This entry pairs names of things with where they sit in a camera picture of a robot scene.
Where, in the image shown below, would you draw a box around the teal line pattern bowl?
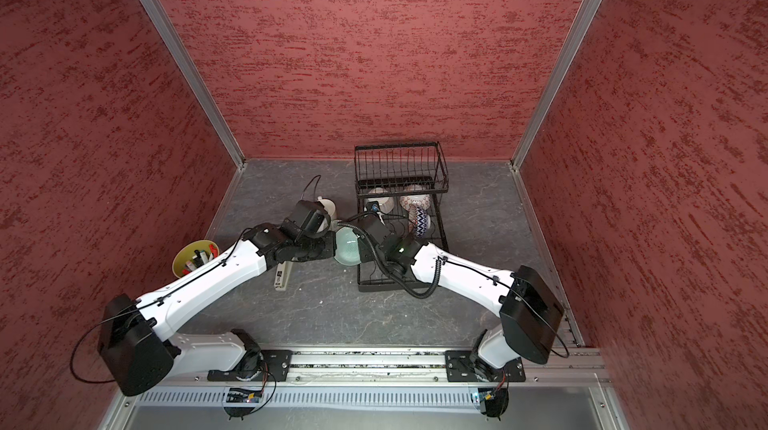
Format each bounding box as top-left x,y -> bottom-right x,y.
334,227 -> 361,267

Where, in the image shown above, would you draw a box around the pink striped bowl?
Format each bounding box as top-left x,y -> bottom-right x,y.
365,187 -> 395,214

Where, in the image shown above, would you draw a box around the orange pattern bowl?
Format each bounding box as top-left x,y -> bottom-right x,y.
409,206 -> 431,238

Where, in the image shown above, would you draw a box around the blue triangle pattern bowl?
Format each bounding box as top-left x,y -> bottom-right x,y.
399,184 -> 431,211

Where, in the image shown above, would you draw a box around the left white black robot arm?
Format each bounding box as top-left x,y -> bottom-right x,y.
96,224 -> 336,396

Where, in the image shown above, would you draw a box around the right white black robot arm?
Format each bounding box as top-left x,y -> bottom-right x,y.
343,215 -> 570,369

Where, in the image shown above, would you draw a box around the white ceramic mug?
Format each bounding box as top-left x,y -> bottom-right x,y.
318,197 -> 337,220

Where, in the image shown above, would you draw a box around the markers in yellow cup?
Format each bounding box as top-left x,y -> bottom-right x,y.
181,243 -> 219,274

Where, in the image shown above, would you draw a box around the yellow cup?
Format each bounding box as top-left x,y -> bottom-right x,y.
172,240 -> 220,278

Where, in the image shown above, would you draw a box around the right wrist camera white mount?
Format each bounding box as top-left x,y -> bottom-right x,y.
366,200 -> 383,214

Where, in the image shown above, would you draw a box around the black wire dish rack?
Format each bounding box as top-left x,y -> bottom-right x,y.
353,141 -> 450,293

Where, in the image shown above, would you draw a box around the aluminium front rail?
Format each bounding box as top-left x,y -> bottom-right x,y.
161,347 -> 612,387

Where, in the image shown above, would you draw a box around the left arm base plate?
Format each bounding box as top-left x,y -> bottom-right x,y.
207,350 -> 294,384

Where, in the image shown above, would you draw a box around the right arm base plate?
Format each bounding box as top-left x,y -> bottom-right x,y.
444,350 -> 526,384

